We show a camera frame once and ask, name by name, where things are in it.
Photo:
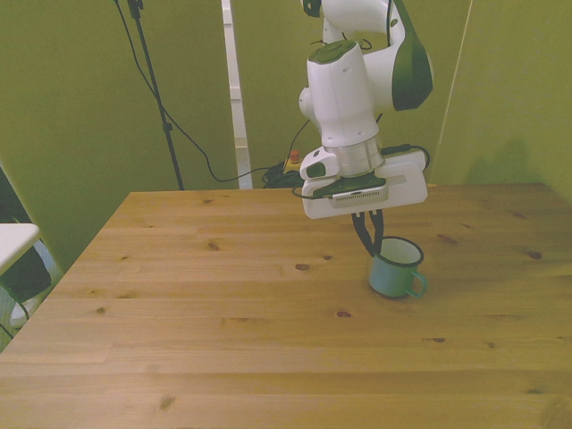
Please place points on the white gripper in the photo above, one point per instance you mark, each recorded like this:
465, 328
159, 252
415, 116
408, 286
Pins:
406, 187

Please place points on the blue enamel mug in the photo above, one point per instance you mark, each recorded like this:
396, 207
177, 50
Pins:
391, 277

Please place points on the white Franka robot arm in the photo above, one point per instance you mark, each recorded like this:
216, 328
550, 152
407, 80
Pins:
339, 98

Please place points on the yellow emergency stop button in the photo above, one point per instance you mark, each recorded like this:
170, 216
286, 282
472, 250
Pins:
293, 156

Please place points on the white side table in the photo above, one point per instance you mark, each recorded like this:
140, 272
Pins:
15, 243

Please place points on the white shoe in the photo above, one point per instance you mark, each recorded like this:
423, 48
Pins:
24, 310

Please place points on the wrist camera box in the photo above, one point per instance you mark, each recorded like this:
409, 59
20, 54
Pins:
357, 196

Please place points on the white vertical post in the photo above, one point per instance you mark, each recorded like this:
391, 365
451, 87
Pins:
237, 111

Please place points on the black camera stand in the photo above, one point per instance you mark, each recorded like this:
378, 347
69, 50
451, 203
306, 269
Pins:
167, 127

